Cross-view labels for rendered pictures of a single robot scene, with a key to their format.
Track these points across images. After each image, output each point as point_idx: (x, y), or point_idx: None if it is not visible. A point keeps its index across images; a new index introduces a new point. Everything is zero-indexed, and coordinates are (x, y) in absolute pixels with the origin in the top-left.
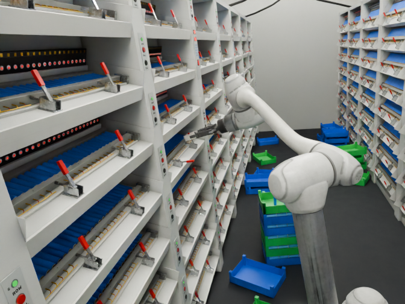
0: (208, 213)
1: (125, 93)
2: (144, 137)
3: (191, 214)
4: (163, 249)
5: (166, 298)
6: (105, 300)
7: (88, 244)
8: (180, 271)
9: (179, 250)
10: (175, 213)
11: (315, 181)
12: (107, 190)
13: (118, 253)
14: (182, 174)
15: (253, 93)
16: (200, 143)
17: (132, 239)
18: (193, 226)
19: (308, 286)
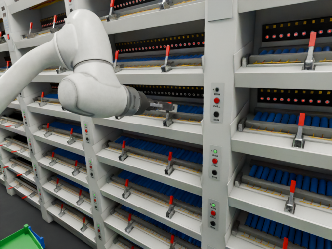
0: (184, 232)
1: (54, 34)
2: None
3: (165, 199)
4: (77, 147)
5: (79, 178)
6: (59, 131)
7: (53, 101)
8: (93, 184)
9: (93, 169)
10: (93, 142)
11: None
12: (45, 80)
13: (47, 110)
14: (117, 127)
15: (44, 43)
16: (187, 130)
17: (56, 115)
18: (146, 201)
19: None
